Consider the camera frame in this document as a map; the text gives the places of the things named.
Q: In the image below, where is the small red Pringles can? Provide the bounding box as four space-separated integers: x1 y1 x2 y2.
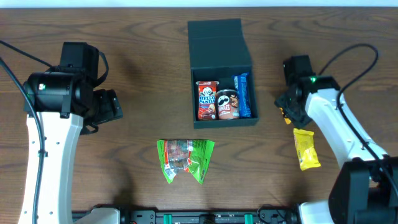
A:
216 89 239 120

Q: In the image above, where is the blue cookie roll packet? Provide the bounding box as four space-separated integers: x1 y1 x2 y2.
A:
233 73 252 118

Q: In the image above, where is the red Hello Panda snack box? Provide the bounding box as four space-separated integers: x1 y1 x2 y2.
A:
196 81 219 120

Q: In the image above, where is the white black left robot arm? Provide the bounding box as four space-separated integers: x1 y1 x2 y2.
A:
19 70 123 223

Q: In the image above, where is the orange Lemond biscuit packet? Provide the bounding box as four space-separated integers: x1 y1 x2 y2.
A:
279 108 292 124

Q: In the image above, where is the black aluminium mounting rail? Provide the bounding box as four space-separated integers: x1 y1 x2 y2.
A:
72 207 300 224

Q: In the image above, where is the yellow snack packet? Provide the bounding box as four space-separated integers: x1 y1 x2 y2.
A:
293 128 321 170

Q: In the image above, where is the green candy bag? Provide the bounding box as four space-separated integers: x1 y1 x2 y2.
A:
157 139 215 184

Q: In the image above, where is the dark green gift box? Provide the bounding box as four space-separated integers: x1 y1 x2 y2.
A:
187 19 259 129

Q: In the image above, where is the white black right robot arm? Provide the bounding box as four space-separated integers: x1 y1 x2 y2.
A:
275 75 397 223

